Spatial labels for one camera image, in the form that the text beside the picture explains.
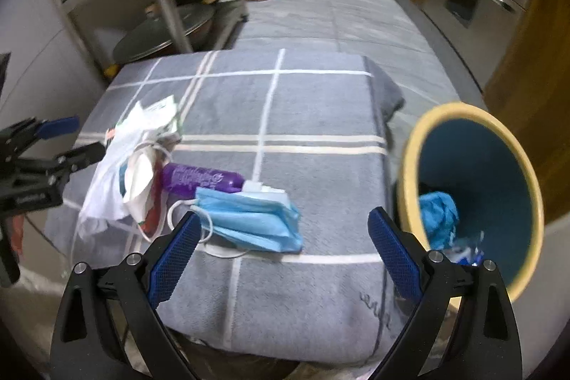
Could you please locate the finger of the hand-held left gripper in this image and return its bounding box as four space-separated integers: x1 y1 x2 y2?
47 142 108 186
0 116 81 158

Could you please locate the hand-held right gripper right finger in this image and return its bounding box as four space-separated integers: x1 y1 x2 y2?
367 206 523 380

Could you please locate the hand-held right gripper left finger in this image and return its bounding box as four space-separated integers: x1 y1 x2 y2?
49 211 203 380

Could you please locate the white plastic bag blue print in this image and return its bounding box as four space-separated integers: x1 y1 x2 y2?
79 128 174 243

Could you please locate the blue paper sheet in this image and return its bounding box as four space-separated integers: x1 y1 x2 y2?
419 192 460 251

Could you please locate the blue face mask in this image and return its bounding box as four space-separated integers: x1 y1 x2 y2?
168 186 304 260

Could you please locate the teal wastebasket with yellow rim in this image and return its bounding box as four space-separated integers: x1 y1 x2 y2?
396 101 545 303

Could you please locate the red and white wrapper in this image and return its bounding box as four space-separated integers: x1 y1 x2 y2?
136 171 167 240

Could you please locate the white wrapper with green edge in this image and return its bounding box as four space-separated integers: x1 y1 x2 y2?
113 95 183 139

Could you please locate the purple plastic packet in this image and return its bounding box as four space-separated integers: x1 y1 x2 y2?
161 162 245 200

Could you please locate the glass pan lid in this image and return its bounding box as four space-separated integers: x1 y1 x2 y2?
112 4 219 64

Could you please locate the grey checked blanket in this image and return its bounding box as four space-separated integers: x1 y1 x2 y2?
45 49 405 365

